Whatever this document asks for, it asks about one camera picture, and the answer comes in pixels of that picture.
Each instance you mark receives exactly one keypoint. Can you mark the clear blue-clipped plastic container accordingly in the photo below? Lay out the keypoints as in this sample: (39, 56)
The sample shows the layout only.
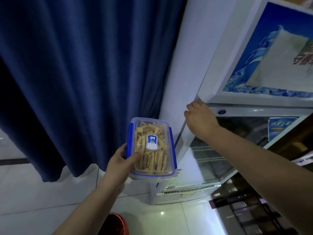
(151, 178)

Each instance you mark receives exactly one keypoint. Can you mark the person's left hand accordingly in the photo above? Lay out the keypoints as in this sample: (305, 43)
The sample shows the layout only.
(117, 171)

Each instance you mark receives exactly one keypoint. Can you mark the white display refrigerator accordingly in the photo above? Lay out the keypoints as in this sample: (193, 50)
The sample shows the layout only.
(200, 46)

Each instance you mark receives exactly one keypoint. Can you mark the person's right forearm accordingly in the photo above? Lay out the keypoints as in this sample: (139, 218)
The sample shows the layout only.
(269, 173)

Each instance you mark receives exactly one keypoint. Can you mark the person's right hand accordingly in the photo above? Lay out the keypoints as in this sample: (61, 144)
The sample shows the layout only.
(201, 122)

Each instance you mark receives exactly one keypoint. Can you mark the person's left forearm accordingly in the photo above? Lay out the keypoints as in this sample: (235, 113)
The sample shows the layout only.
(90, 212)

